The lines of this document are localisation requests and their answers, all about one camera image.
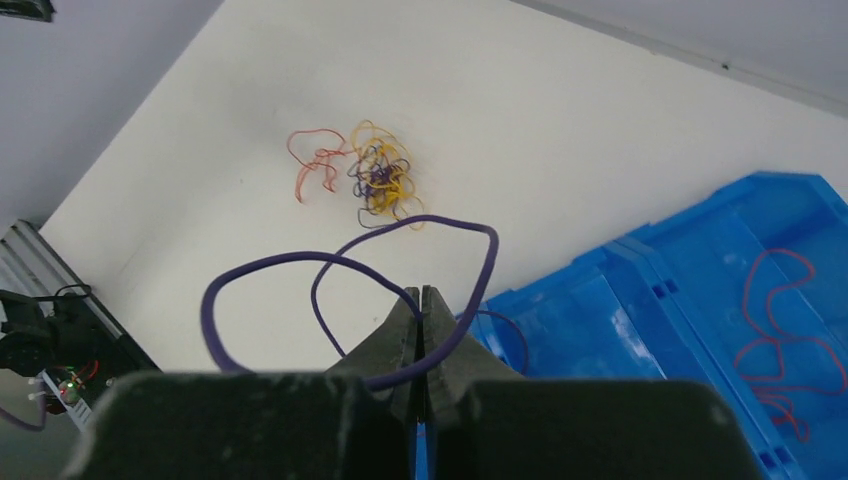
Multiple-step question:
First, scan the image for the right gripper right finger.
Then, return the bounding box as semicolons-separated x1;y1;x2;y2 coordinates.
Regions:
421;285;523;424

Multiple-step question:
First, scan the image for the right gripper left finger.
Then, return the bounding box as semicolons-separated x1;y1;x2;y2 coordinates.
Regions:
326;299;422;424

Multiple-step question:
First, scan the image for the dark purple thin cable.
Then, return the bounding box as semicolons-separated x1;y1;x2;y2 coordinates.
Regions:
199;214;530;392

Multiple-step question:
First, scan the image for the orange purple cable bundle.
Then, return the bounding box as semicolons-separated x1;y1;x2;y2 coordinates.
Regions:
345;119;427;233

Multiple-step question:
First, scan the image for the blue plastic compartment bin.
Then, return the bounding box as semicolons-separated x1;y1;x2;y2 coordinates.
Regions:
457;170;848;480

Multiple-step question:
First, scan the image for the aluminium frame rail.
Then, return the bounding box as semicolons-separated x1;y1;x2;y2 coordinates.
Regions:
1;220;115;430

